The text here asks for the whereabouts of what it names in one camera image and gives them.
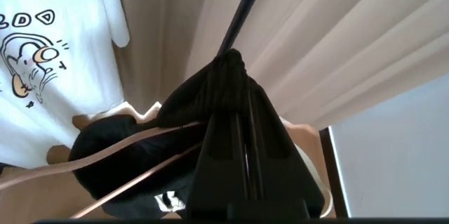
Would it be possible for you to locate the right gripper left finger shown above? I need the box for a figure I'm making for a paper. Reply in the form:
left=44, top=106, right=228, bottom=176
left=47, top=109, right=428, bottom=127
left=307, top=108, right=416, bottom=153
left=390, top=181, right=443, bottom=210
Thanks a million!
left=185, top=111, right=252, bottom=220

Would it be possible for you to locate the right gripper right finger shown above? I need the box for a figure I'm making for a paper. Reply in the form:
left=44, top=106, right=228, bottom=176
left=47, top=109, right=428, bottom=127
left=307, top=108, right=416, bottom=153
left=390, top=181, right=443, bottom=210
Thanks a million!
left=245, top=76, right=326, bottom=220

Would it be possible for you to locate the black garment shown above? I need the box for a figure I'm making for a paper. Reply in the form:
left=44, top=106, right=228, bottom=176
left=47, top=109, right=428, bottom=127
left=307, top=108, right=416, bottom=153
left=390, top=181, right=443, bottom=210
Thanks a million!
left=68, top=48, right=248, bottom=218

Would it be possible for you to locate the pink clothes hanger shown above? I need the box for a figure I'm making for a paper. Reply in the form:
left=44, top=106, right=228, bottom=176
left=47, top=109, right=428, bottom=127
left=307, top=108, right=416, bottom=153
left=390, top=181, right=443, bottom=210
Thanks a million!
left=0, top=121, right=206, bottom=220

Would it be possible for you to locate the white printed t-shirt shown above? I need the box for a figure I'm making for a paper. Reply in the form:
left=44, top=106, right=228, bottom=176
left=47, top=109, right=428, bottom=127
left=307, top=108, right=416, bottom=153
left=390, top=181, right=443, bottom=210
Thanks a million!
left=0, top=0, right=130, bottom=169

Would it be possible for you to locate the white laundry basket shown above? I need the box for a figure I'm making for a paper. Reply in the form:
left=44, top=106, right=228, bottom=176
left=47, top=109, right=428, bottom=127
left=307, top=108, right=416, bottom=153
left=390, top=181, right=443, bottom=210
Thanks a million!
left=280, top=117, right=334, bottom=218

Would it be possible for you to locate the black clothes rack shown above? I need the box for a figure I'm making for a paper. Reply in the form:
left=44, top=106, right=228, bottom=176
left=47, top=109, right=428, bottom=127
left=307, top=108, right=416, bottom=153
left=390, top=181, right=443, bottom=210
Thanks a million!
left=217, top=0, right=271, bottom=56

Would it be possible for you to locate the beige curtain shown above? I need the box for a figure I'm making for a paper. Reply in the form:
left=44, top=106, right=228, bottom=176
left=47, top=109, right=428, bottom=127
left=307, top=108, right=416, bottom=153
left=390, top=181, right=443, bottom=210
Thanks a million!
left=114, top=0, right=449, bottom=130

